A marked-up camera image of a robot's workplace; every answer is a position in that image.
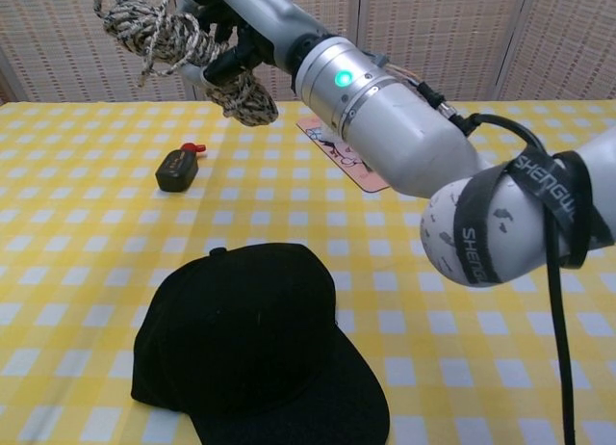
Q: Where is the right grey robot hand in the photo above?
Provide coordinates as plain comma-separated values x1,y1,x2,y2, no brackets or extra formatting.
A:
179,0,329,91

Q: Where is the white black braided rope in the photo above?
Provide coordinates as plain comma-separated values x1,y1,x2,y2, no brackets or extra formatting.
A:
93,0,280,128

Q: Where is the pink cartoon mouse pad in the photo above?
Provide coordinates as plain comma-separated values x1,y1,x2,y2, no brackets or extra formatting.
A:
296,116,392,195

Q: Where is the black bottle with red cap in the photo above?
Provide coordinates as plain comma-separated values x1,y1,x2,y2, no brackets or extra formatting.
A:
154,142,209,194

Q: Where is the woven folding screen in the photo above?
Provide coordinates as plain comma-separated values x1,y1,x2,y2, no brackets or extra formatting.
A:
0,0,616,104

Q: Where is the black baseball cap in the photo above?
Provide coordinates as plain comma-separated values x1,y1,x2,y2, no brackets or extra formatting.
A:
130,242,392,445

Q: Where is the yellow checkered tablecloth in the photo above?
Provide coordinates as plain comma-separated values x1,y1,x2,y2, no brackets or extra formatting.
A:
0,99,616,445

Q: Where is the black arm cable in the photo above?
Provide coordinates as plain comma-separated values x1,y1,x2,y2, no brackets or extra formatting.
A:
417,78,579,445

